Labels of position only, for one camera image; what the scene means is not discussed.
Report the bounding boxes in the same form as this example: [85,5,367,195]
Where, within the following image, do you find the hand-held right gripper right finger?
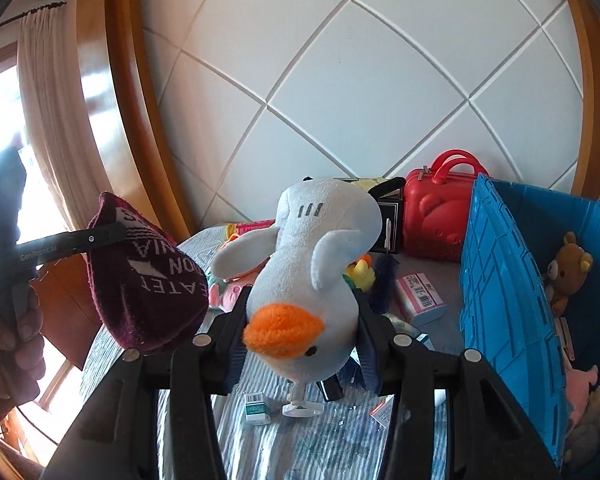
[352,290,563,480]

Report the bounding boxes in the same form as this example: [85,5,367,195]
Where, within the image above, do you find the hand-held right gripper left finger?
[60,287,253,480]

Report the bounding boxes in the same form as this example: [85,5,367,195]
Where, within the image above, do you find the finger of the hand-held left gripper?
[55,222,129,262]

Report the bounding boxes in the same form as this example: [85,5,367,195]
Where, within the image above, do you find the maroon knit beanie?
[85,192,210,354]

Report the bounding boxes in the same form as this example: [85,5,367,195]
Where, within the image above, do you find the white duck plush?
[211,177,384,419]

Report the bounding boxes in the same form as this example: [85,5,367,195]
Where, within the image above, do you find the blue plastic crate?
[459,173,600,467]

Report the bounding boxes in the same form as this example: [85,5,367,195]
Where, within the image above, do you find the person's left hand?
[0,304,47,402]

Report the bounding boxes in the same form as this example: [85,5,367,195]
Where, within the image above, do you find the small black object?
[317,377,344,402]

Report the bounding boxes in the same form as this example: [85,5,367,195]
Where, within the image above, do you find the teal patterned fabric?
[380,311,422,337]

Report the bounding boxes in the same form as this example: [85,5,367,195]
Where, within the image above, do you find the small teal white box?
[243,390,274,426]

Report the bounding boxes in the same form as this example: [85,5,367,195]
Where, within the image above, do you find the pink pig plush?
[207,280,254,312]

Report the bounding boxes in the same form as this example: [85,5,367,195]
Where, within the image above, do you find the wooden bedside cabinet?
[30,255,106,368]

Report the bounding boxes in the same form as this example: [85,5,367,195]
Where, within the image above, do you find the pink white labelled box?
[395,272,449,329]

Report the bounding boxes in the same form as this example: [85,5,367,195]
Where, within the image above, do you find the dark blue feather duster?
[367,219,402,314]

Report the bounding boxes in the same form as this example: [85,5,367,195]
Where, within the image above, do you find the green orange plush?
[345,255,377,292]

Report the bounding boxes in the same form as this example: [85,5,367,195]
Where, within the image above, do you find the beige curtain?
[17,7,127,242]

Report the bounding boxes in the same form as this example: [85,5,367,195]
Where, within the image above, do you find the light blue striped bedsheet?
[80,225,467,480]

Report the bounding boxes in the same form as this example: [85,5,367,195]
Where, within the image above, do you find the long pink yellow box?
[225,219,277,239]

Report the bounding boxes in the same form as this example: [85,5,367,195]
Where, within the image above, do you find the black box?
[330,176,406,255]

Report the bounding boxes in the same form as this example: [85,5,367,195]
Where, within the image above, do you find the red bear-shaped case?
[402,149,491,262]

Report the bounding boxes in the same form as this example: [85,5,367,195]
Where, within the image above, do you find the curtain rod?
[0,2,69,32]

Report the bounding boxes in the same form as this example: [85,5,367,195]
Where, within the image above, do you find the light pink plush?
[564,364,600,427]

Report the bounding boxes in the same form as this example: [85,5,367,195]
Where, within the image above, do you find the brown bear plush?
[544,231,594,314]

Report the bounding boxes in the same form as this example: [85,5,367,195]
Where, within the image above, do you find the grey plush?
[566,385,600,464]

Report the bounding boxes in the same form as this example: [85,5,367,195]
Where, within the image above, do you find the wooden headboard frame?
[77,0,600,243]

